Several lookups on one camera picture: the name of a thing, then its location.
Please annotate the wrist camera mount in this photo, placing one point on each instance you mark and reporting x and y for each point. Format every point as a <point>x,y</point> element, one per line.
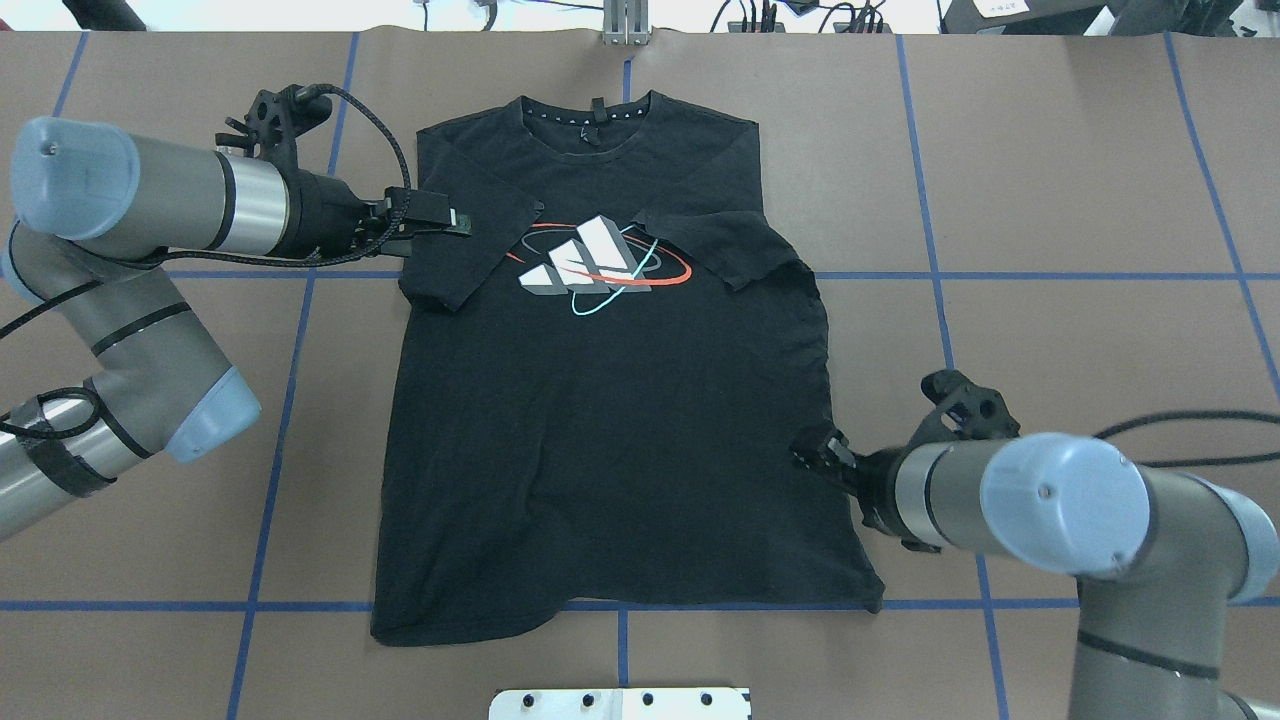
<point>963,411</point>
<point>270,129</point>

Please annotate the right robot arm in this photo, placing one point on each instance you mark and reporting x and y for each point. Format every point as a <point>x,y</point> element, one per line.
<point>1158,556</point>

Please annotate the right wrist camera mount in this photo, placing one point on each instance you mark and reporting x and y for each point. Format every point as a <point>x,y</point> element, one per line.
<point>963,411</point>

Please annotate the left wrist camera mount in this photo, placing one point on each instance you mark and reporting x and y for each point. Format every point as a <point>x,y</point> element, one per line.
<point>270,129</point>

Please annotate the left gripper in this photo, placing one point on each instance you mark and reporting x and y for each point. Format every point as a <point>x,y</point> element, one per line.
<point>322,213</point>

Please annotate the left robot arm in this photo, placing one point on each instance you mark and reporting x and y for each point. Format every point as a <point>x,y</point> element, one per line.
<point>99,211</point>

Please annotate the aluminium frame post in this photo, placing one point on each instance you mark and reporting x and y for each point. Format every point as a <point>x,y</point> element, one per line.
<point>626,23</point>

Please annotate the black graphic t-shirt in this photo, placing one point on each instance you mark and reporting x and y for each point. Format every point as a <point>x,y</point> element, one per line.
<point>599,388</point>

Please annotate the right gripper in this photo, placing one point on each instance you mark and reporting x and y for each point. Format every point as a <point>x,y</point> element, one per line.
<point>878,477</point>

